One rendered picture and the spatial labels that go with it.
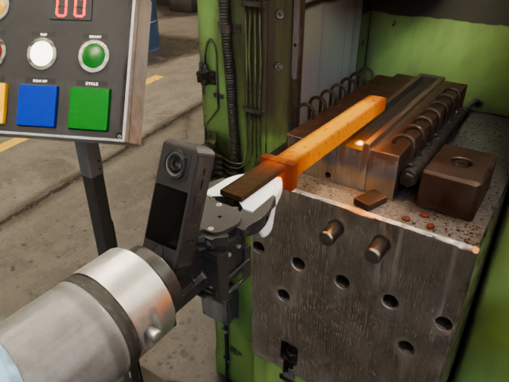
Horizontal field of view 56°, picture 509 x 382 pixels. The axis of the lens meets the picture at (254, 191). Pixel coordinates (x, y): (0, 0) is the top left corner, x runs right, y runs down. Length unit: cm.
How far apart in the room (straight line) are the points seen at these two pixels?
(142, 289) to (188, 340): 140
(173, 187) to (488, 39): 89
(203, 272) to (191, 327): 136
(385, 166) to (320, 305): 29
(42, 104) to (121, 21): 21
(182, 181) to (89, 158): 69
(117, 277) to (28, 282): 181
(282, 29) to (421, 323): 58
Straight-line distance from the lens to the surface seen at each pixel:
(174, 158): 43
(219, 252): 46
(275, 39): 98
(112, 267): 41
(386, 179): 79
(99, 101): 91
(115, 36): 93
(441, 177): 76
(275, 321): 101
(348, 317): 90
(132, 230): 236
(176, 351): 177
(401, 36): 123
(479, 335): 108
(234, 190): 51
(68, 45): 97
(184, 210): 43
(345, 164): 81
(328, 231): 76
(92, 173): 112
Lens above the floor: 132
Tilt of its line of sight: 30 degrees down
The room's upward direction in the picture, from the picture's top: straight up
